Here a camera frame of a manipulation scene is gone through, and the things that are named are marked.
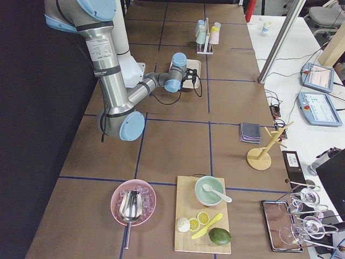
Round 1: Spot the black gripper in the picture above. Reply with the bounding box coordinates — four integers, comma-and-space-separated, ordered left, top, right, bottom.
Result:
181, 69, 197, 90

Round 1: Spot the beige rabbit serving tray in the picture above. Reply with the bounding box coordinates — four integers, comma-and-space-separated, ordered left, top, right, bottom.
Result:
169, 59, 202, 90

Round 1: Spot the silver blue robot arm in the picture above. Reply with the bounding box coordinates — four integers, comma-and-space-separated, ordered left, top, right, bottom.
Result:
44, 0, 197, 141

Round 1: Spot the green cup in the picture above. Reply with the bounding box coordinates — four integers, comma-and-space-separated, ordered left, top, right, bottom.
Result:
196, 25, 207, 45

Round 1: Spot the pink cup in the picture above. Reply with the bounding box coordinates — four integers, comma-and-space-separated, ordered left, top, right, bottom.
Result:
209, 31, 219, 45

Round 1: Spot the yellow cup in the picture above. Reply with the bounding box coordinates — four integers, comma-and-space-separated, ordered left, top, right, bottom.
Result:
210, 26, 219, 33

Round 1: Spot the black metal glass tray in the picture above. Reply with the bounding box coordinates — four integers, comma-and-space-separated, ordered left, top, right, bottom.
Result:
261, 200, 303, 253

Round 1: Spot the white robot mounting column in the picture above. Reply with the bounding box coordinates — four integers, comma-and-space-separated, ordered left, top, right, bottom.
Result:
111, 0, 146, 88

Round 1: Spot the folded grey cloth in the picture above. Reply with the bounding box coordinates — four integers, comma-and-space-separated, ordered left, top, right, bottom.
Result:
239, 122, 261, 144

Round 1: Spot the small electronics board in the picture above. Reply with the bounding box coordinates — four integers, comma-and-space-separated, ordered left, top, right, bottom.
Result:
270, 104, 281, 118

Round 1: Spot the wooden mug tree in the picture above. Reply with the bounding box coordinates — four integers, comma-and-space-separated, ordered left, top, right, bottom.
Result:
246, 121, 294, 171

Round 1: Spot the white spoon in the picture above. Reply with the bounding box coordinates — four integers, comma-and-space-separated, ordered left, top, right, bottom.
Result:
202, 183, 232, 203

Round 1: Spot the green bowl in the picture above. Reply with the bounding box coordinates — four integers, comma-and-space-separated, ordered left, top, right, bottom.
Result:
195, 176, 225, 206

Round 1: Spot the far teach pendant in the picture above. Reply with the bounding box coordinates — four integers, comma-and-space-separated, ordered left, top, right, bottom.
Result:
301, 63, 335, 93

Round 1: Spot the teach pendant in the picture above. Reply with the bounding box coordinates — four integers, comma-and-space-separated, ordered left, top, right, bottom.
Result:
298, 92, 342, 127
301, 63, 335, 93

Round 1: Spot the near teach pendant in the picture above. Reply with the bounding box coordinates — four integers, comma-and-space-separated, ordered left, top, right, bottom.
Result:
298, 92, 342, 127

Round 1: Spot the wooden cutting board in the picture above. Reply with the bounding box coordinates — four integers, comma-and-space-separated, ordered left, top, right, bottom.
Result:
175, 176, 231, 254

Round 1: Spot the pink bowl with ice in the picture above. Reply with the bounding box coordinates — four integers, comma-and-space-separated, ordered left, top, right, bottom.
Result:
111, 179, 156, 227

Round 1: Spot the office chair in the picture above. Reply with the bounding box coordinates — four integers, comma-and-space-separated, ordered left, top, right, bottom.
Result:
304, 1, 344, 36

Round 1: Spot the lemon slice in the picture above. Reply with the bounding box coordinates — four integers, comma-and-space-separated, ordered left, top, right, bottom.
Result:
196, 212, 210, 226
189, 217, 200, 232

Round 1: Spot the black label box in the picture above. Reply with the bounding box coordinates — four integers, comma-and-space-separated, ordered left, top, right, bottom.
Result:
282, 151, 306, 183

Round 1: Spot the metal ice scoop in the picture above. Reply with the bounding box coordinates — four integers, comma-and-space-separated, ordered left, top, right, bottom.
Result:
119, 190, 142, 249

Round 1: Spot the white garlic bulb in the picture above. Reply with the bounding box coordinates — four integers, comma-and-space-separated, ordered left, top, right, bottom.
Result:
177, 217, 190, 233

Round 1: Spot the yellow plastic knife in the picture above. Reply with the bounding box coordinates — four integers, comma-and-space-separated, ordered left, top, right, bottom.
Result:
191, 213, 223, 240

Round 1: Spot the green avocado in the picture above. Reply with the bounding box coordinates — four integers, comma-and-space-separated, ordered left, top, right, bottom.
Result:
208, 228, 232, 246

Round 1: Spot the wine glass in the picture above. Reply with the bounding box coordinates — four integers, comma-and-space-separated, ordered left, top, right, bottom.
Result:
275, 186, 321, 215
279, 216, 326, 245

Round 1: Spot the white wire cup rack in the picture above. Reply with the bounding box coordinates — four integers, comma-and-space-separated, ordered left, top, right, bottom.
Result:
195, 18, 213, 54

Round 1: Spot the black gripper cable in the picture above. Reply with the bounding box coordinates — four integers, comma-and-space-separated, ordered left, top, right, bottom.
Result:
99, 69, 203, 144

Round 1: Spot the aluminium frame post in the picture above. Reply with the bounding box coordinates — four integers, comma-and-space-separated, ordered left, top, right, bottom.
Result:
258, 0, 306, 84

